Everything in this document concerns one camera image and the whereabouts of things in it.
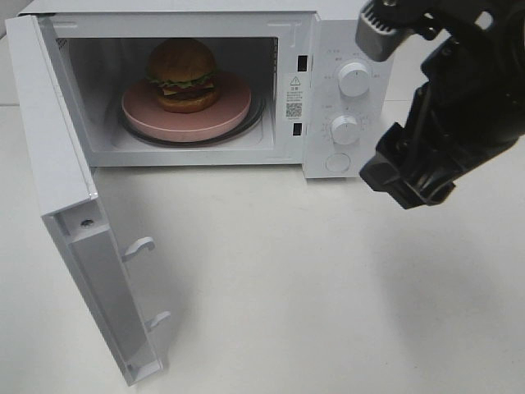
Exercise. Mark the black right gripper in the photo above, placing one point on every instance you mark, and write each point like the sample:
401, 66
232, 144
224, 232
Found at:
470, 110

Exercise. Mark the round white door button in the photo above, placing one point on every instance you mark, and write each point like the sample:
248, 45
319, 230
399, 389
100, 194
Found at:
338, 162

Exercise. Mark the burger with lettuce and cheese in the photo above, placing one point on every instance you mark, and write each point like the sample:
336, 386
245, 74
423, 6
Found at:
183, 71

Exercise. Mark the pink round plate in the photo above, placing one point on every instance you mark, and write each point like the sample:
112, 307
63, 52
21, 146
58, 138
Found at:
145, 114

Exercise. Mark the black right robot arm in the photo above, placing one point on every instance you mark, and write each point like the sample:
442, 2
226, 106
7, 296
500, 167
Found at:
508, 24

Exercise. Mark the lower white microwave knob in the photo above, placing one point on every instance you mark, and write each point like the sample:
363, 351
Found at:
345, 130

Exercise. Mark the white microwave knob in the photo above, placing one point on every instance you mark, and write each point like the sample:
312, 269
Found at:
345, 130
353, 79

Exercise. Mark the upper white microwave knob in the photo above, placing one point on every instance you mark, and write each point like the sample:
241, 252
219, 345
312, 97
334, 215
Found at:
353, 79

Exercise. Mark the glass microwave turntable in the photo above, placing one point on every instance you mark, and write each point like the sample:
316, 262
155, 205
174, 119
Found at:
254, 116

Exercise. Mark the white microwave oven body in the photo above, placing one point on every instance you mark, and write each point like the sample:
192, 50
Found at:
287, 51

